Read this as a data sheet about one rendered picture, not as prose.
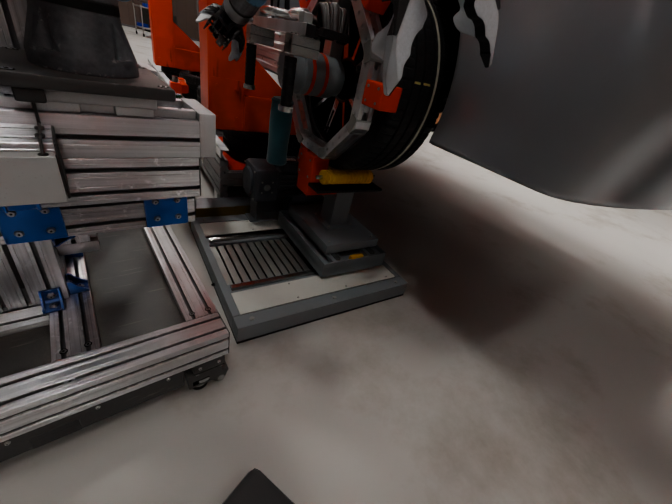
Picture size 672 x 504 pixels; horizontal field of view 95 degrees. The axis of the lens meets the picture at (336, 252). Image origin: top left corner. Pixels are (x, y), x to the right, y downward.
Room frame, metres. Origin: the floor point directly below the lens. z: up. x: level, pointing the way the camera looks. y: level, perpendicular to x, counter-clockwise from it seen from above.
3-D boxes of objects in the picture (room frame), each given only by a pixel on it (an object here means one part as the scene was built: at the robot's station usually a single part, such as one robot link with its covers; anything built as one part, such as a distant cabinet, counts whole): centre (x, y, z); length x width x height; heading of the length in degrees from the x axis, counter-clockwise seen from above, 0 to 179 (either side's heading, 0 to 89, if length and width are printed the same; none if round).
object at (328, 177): (1.27, 0.03, 0.51); 0.29 x 0.06 x 0.06; 129
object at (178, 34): (3.25, 1.66, 0.69); 0.52 x 0.17 x 0.35; 129
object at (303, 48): (1.03, 0.24, 0.93); 0.09 x 0.05 x 0.05; 129
